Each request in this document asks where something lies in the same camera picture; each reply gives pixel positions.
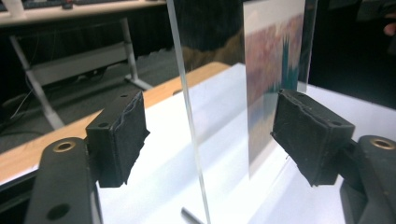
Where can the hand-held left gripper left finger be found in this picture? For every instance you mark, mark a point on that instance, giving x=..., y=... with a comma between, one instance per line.
x=121, y=140

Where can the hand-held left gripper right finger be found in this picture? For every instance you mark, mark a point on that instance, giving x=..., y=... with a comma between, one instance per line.
x=308, y=137

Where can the photo card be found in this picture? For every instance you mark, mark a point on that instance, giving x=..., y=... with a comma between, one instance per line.
x=271, y=62

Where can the clear acrylic photo frame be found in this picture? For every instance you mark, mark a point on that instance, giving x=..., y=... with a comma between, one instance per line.
x=218, y=93

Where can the white board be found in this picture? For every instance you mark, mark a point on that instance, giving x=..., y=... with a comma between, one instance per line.
x=174, y=174

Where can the wooden table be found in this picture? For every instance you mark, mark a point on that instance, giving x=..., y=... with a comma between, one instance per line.
x=28, y=155

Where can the white desk top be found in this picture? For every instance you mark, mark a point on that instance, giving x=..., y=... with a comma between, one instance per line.
x=77, y=12

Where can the white metal desk frame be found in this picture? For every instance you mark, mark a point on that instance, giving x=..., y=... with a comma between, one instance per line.
x=77, y=63

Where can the metal frame pin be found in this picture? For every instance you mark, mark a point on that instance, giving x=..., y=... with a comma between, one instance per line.
x=190, y=216

